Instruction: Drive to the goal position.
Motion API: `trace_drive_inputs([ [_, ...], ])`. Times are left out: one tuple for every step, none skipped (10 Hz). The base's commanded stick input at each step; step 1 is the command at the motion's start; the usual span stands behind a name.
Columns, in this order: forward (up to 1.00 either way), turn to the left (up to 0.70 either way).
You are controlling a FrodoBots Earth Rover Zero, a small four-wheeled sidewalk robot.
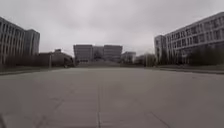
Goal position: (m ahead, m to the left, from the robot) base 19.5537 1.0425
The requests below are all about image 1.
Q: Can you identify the small grey distant building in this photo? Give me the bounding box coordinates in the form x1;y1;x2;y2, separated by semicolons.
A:
121;51;137;64

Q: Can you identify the wide grey distant building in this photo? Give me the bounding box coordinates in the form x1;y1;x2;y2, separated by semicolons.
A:
73;44;124;64

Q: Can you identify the low dark building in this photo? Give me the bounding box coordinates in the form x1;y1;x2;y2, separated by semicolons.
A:
38;48;75;68

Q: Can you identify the dark grass strip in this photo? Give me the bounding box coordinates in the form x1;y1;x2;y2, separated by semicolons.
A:
156;63;224;75
0;65;68;76

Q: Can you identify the dark hedge row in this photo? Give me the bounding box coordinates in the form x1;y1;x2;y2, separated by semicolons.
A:
0;54;51;68

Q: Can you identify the pale multi-storey building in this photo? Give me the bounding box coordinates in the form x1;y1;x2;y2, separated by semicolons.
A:
153;11;224;66

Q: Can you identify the grey paved plaza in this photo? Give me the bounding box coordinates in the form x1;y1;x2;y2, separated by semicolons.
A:
0;67;224;128

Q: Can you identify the large grey office building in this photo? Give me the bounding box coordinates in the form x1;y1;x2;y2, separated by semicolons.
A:
0;16;41;66

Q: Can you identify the row of dark trees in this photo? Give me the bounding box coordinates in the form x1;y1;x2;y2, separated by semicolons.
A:
159;44;224;67

